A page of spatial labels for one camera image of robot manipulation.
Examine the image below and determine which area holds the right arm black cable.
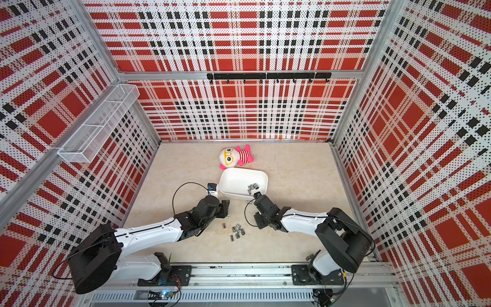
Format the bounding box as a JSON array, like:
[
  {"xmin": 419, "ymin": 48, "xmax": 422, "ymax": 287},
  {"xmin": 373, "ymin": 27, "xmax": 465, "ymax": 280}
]
[{"xmin": 243, "ymin": 199, "xmax": 265, "ymax": 228}]

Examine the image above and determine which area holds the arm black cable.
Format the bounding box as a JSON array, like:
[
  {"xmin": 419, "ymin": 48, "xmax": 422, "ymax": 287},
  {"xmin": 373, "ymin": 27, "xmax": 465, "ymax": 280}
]
[
  {"xmin": 243, "ymin": 199, "xmax": 265, "ymax": 228},
  {"xmin": 171, "ymin": 182, "xmax": 210, "ymax": 216}
]

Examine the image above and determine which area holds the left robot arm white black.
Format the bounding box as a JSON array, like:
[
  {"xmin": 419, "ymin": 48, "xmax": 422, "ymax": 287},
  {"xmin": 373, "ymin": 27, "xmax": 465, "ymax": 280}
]
[{"xmin": 68, "ymin": 195, "xmax": 230, "ymax": 294}]

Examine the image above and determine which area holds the black hook rail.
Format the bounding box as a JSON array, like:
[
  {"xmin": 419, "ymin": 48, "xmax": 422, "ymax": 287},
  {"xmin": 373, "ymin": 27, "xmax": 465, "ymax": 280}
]
[{"xmin": 207, "ymin": 72, "xmax": 332, "ymax": 81}]

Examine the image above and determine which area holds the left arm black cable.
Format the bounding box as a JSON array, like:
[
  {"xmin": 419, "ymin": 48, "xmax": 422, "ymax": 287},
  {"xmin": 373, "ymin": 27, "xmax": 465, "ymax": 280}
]
[{"xmin": 171, "ymin": 182, "xmax": 210, "ymax": 216}]

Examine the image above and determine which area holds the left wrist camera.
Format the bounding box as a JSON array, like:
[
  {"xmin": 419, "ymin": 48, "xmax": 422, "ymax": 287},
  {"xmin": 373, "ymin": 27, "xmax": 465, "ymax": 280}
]
[{"xmin": 208, "ymin": 183, "xmax": 218, "ymax": 197}]

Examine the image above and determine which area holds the pink striped plush doll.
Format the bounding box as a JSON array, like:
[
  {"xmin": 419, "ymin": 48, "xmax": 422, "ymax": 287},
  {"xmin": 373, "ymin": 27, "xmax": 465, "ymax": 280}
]
[{"xmin": 219, "ymin": 145, "xmax": 254, "ymax": 170}]

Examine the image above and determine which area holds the green circuit board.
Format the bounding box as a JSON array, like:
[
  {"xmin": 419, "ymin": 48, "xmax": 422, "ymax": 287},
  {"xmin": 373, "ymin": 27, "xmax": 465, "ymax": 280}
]
[{"xmin": 147, "ymin": 290, "xmax": 174, "ymax": 301}]

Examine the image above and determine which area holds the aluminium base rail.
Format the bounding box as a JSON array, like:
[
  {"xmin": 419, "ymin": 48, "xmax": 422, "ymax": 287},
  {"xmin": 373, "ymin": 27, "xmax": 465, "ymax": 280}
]
[{"xmin": 76, "ymin": 262, "xmax": 406, "ymax": 306}]

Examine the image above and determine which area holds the white plastic storage box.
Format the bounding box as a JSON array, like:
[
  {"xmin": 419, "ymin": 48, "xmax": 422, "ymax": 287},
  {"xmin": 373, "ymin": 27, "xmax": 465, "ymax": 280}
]
[{"xmin": 217, "ymin": 168, "xmax": 269, "ymax": 200}]

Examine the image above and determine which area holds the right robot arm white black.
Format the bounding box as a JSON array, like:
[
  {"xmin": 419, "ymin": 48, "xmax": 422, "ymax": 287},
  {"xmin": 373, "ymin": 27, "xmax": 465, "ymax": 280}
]
[{"xmin": 254, "ymin": 193, "xmax": 375, "ymax": 285}]

